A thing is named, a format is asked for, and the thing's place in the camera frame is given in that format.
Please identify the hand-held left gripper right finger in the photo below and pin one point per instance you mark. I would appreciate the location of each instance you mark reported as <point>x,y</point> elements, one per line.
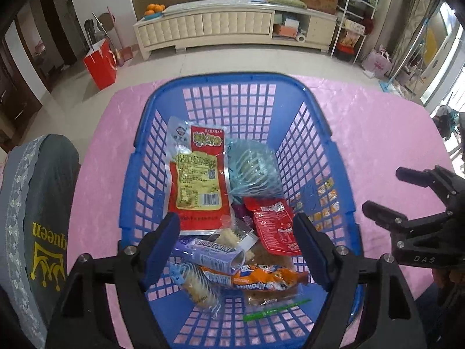
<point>312,254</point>

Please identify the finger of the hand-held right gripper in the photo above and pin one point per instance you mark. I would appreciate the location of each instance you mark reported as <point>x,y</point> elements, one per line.
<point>385,218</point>
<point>436,180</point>

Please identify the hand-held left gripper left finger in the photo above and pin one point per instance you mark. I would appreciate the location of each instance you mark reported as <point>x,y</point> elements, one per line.
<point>160,254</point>

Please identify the green-edged cracker packet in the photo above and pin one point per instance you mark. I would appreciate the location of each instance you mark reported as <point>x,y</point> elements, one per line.
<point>270,258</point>

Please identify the small red snack packet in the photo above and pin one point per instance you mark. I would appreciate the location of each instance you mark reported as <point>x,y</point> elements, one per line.
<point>272,225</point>

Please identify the purple-blue biscuit tube packet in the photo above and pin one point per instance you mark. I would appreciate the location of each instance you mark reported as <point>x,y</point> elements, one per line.
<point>210,254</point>

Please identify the blue-trimmed bun packet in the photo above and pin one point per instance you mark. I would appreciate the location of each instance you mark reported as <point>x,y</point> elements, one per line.
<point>199,287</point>

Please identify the yellow snack packet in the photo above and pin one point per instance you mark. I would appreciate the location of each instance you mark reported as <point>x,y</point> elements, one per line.
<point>334,207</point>

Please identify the orange snack packet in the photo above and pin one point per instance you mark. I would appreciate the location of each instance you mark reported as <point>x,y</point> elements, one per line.
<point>261,280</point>

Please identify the clear cracker packet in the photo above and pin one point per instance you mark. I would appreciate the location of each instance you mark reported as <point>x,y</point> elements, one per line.
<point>232,238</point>

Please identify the large red yellow packet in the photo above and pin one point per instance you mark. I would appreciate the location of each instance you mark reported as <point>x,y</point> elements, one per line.
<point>198,178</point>

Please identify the purple snack packet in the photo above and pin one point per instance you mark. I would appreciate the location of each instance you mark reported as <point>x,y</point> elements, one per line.
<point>238,212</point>

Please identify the light blue snack packet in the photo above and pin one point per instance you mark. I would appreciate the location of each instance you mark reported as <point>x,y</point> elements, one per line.
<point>250,169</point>

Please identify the blue plastic basket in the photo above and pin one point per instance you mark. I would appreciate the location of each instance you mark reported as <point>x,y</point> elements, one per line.
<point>236,80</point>

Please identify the pile of clothes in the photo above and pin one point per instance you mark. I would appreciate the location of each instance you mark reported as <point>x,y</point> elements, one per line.
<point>447,120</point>

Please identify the pink tablecloth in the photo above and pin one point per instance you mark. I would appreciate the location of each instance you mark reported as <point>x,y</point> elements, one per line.
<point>381,134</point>

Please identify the pink shopping bag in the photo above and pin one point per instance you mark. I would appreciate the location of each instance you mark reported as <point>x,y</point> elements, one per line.
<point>377,63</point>

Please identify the grey chair cover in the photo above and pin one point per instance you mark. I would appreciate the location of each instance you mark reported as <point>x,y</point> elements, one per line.
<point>43,189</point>

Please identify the standing mirror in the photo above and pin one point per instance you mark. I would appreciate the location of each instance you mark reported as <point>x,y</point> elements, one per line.
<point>439,43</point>

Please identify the patterned beige curtain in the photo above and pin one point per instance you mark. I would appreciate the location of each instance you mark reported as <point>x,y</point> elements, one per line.
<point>414,25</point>

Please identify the red printed bag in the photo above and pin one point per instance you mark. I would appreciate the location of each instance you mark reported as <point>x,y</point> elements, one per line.
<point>350,41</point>

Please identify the standing air conditioner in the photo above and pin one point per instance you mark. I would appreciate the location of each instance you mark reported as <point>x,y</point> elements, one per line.
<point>390,7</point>

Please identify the white metal shelf rack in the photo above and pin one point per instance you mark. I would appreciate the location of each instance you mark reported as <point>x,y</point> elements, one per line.
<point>344,7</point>

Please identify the red paper bag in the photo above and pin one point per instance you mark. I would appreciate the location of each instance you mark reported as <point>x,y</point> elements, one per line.
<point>101,67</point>

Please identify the white paper roll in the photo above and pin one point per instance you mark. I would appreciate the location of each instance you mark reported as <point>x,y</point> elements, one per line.
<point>300,37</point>

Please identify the dark wooden door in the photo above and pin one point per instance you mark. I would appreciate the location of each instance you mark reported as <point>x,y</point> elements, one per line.
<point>14,91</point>

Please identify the green folded cloth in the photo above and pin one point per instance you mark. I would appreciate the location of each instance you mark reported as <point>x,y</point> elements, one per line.
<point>287,2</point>

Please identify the cream TV cabinet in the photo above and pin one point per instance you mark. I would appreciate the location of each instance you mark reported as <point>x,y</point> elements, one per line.
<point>218,23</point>

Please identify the blue fruit plate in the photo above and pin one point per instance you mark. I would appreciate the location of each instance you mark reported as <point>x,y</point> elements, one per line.
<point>152,15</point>

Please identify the pile of oranges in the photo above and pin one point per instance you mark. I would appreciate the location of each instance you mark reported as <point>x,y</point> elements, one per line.
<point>155,8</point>

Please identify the dark wooden door frame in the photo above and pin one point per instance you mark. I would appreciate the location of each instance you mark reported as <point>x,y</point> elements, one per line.
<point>54,25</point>

